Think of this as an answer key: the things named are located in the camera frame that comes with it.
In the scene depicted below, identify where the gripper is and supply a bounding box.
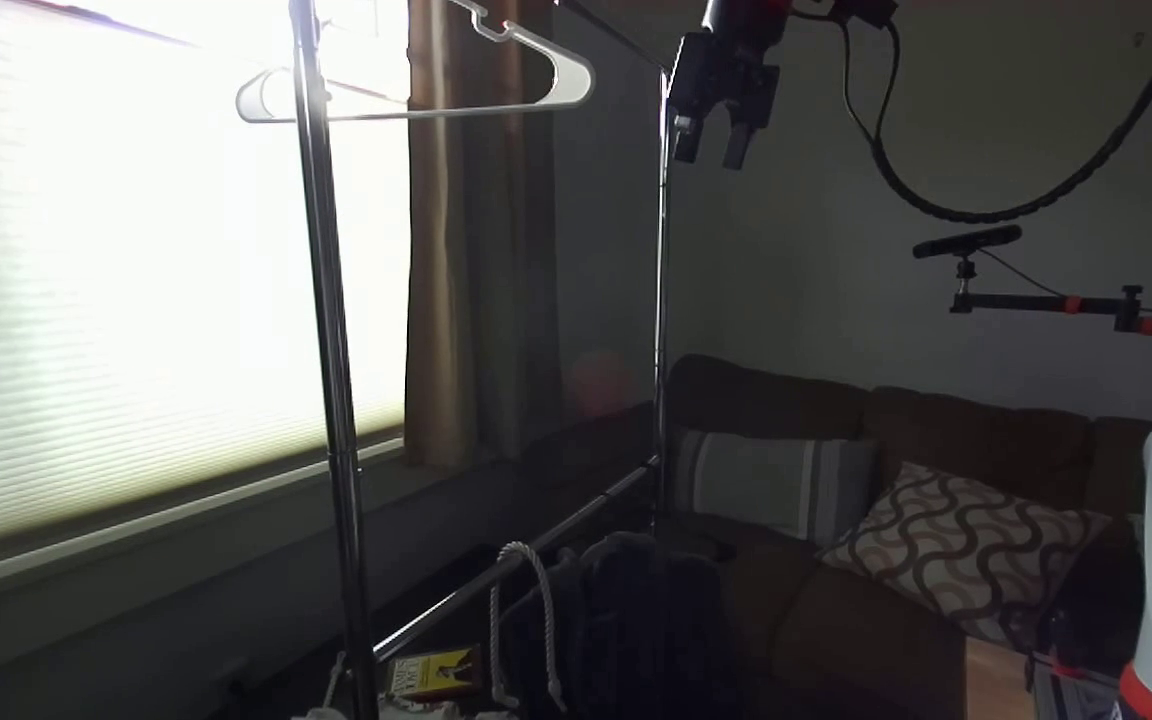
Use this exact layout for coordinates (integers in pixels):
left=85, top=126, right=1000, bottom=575
left=665, top=0, right=795, bottom=170

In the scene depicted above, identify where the white plastic coat hanger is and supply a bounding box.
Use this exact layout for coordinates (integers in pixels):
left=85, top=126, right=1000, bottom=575
left=235, top=0, right=596, bottom=125

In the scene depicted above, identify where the brown curtain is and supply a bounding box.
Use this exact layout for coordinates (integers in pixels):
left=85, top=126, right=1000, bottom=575
left=403, top=0, right=565, bottom=473

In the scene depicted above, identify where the grey striped cushion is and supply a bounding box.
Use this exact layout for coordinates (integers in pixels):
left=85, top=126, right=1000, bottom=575
left=669, top=428, right=883, bottom=547

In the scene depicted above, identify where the chrome clothes rack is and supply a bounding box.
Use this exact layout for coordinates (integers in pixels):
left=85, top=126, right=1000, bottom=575
left=286, top=0, right=679, bottom=720

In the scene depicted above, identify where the brown wave pattern cushion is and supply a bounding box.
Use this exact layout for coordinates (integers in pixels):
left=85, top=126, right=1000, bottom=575
left=820, top=460, right=1114, bottom=653

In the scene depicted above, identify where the dark fabric bag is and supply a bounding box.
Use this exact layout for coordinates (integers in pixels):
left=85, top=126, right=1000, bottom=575
left=496, top=530, right=739, bottom=720

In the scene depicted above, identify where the brown sofa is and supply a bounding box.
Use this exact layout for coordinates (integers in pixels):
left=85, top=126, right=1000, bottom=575
left=660, top=352, right=1152, bottom=720

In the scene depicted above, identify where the window with white blind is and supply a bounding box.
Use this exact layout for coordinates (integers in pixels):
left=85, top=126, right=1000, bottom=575
left=0, top=0, right=413, bottom=605

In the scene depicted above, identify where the yellow book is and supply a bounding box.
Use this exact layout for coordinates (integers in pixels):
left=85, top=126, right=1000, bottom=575
left=384, top=645, right=484, bottom=703

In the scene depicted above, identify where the chrome rack rail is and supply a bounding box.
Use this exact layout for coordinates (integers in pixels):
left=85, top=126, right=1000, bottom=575
left=554, top=0, right=671, bottom=73
left=370, top=456, right=663, bottom=665

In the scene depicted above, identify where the camera on mount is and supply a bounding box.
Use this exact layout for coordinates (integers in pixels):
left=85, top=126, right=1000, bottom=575
left=911, top=224, right=1152, bottom=343

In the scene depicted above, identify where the white rope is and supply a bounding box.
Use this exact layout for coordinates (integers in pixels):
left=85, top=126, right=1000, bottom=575
left=487, top=540, right=569, bottom=715

